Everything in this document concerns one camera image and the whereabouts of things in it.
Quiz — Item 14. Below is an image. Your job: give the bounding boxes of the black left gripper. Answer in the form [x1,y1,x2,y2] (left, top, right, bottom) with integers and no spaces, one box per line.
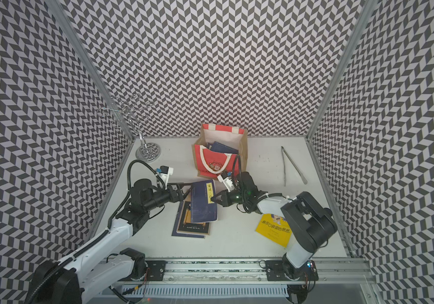
[145,182,195,212]

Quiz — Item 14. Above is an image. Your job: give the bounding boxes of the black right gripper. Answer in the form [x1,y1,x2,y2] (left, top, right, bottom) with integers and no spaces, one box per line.
[211,189,248,208]

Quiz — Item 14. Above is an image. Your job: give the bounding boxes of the navy book yellow label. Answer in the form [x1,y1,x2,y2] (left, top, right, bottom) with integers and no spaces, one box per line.
[190,180,218,224]

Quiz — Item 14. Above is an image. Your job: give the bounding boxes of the red burlap Christmas bag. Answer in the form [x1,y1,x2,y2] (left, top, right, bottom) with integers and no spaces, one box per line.
[192,124,248,179]

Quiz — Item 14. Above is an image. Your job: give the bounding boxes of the blue book yellow title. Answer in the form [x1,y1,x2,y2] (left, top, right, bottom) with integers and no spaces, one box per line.
[206,141,239,154]

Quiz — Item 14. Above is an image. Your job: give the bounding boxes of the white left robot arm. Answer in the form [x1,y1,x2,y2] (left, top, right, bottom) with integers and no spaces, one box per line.
[24,179,191,303]

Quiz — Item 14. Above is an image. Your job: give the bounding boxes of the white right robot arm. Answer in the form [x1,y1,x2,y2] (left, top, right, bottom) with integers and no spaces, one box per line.
[211,172,337,281]

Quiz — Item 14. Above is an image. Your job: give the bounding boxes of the blue book under brown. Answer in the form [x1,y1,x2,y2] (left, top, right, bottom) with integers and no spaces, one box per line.
[172,202,204,239]

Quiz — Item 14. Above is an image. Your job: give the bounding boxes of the brown cover book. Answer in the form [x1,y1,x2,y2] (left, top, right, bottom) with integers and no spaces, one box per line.
[176,201,210,238]

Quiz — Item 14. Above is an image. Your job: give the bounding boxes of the yellow book blue illustration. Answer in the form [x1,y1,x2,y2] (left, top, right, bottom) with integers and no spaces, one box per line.
[255,214,292,248]

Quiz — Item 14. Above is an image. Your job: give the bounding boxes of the stainless steel kitchen tongs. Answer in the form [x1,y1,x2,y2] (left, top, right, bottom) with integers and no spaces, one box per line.
[280,146,308,186]

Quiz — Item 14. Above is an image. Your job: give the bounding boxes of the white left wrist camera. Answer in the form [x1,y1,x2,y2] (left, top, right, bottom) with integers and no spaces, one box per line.
[156,165,174,187]

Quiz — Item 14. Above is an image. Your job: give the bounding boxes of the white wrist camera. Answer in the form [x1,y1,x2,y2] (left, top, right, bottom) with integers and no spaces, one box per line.
[218,170,236,192]
[156,165,174,187]

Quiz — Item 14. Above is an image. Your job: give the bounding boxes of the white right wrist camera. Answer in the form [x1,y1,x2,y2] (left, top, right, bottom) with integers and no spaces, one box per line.
[218,170,236,192]

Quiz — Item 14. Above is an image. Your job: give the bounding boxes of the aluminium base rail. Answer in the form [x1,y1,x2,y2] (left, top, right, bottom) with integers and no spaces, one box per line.
[57,257,377,304]

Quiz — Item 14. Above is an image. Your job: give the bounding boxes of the chrome wire jewelry stand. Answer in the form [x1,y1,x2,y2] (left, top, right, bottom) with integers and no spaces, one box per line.
[96,92,161,163]

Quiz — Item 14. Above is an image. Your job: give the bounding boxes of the aluminium corner frame post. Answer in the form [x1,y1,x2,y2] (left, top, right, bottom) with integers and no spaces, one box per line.
[45,0,134,142]

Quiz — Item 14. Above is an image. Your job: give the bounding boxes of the right aluminium corner post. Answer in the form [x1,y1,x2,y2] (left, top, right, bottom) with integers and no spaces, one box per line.
[306,0,378,142]

